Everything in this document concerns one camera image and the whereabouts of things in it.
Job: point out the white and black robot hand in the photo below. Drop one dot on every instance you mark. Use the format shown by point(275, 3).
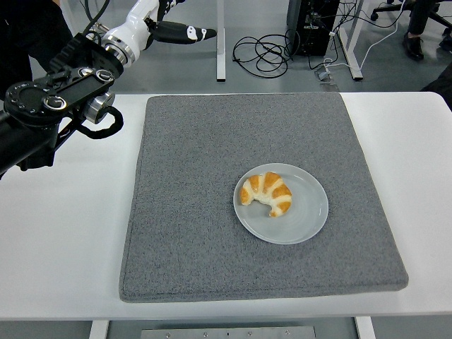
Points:
point(136, 24)

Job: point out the golden croissant bread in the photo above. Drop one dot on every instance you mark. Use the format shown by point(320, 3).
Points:
point(272, 187)

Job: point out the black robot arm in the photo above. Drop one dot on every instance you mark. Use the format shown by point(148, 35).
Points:
point(70, 88)

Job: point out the light grey round plate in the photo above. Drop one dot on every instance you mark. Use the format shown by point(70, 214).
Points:
point(307, 212)

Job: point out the grey metal plate with screws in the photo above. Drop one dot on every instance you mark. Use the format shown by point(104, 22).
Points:
point(229, 332)

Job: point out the slanted white desk leg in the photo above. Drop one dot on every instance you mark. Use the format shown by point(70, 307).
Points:
point(72, 16)

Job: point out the straight white desk leg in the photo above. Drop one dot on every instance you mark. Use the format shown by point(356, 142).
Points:
point(220, 60)

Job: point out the person in black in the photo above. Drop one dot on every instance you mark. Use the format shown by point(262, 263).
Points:
point(21, 35)

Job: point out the grey felt mat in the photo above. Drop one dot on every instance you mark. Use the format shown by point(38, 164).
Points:
point(194, 176)

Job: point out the black computer tower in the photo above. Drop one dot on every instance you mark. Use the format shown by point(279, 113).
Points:
point(310, 35)

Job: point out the small grey floor box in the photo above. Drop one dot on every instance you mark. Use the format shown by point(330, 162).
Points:
point(324, 76)

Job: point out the white desk leg with foot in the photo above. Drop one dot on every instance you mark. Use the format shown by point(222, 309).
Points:
point(355, 70)

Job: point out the black office chair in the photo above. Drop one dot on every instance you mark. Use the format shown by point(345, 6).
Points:
point(388, 7)

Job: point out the person's leg with dark shoe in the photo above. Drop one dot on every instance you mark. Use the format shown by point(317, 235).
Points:
point(413, 46)

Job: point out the white table leg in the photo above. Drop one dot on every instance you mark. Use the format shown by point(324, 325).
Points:
point(365, 330)
point(98, 330)

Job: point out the black fabric object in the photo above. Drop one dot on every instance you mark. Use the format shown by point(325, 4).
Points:
point(439, 88)

